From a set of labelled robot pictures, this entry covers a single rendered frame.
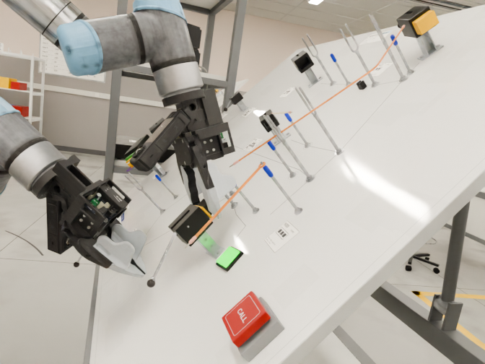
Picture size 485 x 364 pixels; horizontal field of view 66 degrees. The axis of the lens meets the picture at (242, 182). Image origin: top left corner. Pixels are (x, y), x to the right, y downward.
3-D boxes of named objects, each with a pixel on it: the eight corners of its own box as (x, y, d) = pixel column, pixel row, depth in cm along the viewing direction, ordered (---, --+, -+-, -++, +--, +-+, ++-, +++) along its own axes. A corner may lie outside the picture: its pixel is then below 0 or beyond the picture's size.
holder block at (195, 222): (182, 242, 66) (167, 226, 64) (204, 219, 67) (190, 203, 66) (190, 247, 62) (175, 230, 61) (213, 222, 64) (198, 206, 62)
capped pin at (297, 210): (293, 215, 60) (255, 166, 56) (296, 209, 61) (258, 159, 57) (301, 214, 59) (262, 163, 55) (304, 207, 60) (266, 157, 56)
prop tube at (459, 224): (444, 319, 67) (470, 150, 60) (432, 311, 70) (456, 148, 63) (457, 316, 68) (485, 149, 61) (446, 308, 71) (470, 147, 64)
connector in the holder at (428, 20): (434, 22, 69) (429, 9, 68) (439, 22, 68) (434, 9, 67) (417, 34, 70) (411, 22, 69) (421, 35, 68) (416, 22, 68)
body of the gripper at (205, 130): (237, 155, 63) (219, 84, 61) (191, 170, 59) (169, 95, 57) (218, 155, 70) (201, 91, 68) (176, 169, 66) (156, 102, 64)
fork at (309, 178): (317, 176, 65) (271, 111, 59) (309, 183, 64) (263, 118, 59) (311, 174, 66) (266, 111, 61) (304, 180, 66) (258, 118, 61)
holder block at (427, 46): (420, 42, 81) (403, 5, 78) (449, 47, 71) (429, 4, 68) (401, 55, 82) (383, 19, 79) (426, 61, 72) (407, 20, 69)
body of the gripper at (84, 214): (107, 223, 53) (45, 164, 53) (80, 255, 57) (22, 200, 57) (136, 201, 60) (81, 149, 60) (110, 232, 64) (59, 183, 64)
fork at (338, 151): (346, 149, 65) (304, 83, 60) (338, 156, 65) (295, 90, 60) (340, 148, 67) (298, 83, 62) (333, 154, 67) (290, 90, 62)
